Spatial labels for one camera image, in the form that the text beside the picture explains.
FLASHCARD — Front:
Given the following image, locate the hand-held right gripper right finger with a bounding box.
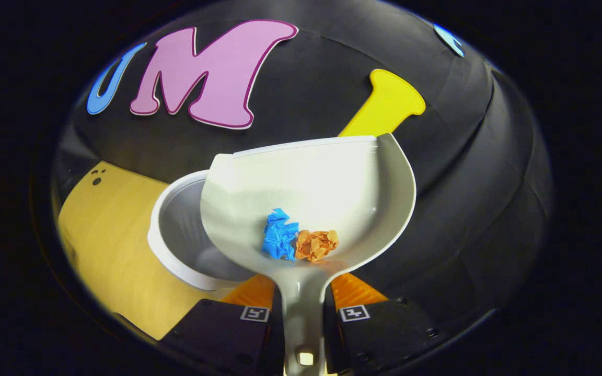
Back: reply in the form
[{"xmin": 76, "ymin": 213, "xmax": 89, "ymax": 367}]
[{"xmin": 325, "ymin": 273, "xmax": 440, "ymax": 374}]

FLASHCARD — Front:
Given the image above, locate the black backdrop cloth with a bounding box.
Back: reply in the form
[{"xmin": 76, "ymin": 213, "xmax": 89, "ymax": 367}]
[{"xmin": 50, "ymin": 0, "xmax": 552, "ymax": 345}]

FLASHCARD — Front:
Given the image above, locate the orange paper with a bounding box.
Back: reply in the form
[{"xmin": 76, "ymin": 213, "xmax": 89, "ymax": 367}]
[{"xmin": 296, "ymin": 230, "xmax": 339, "ymax": 263}]

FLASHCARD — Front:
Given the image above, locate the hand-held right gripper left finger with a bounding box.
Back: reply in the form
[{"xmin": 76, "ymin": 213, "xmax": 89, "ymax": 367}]
[{"xmin": 160, "ymin": 274, "xmax": 286, "ymax": 376}]

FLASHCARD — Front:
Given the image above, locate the white garbage bin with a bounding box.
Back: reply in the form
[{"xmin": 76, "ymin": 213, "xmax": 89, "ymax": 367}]
[{"xmin": 148, "ymin": 170, "xmax": 260, "ymax": 291}]

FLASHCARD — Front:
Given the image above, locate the white dustpan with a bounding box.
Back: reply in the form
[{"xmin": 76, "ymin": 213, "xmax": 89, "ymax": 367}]
[{"xmin": 200, "ymin": 133, "xmax": 416, "ymax": 376}]

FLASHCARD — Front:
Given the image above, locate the blue paper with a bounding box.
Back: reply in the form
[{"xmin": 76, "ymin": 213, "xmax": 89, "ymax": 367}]
[{"xmin": 263, "ymin": 208, "xmax": 299, "ymax": 262}]

